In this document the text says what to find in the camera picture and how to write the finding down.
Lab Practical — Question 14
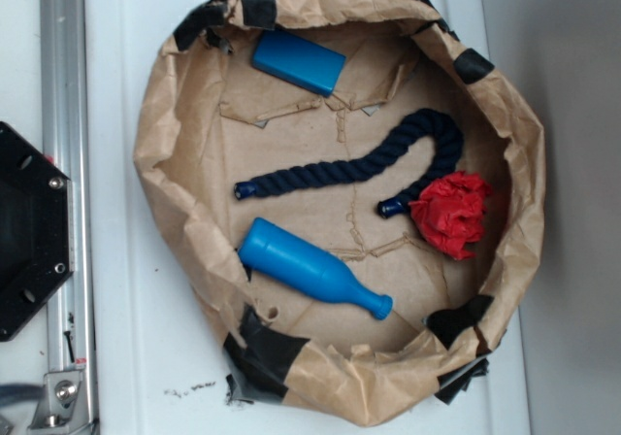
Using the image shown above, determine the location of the metal corner bracket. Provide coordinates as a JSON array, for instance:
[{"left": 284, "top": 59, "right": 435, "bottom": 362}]
[{"left": 27, "top": 370, "right": 89, "bottom": 434}]

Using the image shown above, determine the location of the brown paper bag bin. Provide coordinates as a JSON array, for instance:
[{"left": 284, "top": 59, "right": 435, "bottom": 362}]
[{"left": 134, "top": 0, "right": 545, "bottom": 427}]

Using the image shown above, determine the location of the blue plastic bottle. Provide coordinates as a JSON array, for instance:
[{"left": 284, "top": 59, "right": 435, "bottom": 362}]
[{"left": 238, "top": 217, "right": 393, "bottom": 320}]

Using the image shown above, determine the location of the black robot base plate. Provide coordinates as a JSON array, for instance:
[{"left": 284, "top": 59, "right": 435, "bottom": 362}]
[{"left": 1, "top": 122, "right": 72, "bottom": 343}]

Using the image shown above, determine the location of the aluminium extrusion rail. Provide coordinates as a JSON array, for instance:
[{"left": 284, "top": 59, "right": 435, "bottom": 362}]
[{"left": 41, "top": 0, "right": 100, "bottom": 434}]

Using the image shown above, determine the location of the red paper ball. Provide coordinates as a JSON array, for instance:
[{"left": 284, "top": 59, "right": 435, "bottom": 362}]
[{"left": 409, "top": 171, "right": 492, "bottom": 260}]

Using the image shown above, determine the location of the blue rectangular block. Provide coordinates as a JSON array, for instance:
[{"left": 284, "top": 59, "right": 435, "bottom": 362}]
[{"left": 251, "top": 30, "right": 346, "bottom": 97}]

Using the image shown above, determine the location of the dark blue rope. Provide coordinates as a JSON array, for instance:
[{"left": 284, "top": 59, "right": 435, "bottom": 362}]
[{"left": 233, "top": 108, "right": 465, "bottom": 220}]

